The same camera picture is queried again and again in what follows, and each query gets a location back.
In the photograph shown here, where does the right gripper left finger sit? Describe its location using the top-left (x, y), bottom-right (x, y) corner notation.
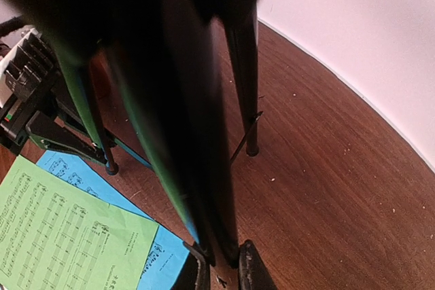
top-left (171, 242), bottom-right (211, 290)

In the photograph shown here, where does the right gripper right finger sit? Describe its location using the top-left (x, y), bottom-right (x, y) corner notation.
top-left (239, 240), bottom-right (277, 290)

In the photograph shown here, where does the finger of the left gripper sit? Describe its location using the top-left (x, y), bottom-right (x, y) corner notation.
top-left (25, 111), bottom-right (107, 164)

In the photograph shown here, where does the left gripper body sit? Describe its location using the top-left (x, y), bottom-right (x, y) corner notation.
top-left (1, 79), bottom-right (68, 156)

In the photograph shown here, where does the black music stand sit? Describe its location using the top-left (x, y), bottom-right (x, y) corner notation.
top-left (8, 0), bottom-right (257, 268)

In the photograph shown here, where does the blue sheet music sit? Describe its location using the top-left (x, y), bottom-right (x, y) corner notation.
top-left (37, 151), bottom-right (189, 289)

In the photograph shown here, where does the green sheet music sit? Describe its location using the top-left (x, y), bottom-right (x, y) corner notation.
top-left (1, 156), bottom-right (158, 289)

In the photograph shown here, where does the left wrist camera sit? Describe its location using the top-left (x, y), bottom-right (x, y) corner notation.
top-left (1, 28), bottom-right (58, 107)

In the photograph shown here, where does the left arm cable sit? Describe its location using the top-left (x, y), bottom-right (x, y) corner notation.
top-left (0, 15), bottom-right (27, 38)

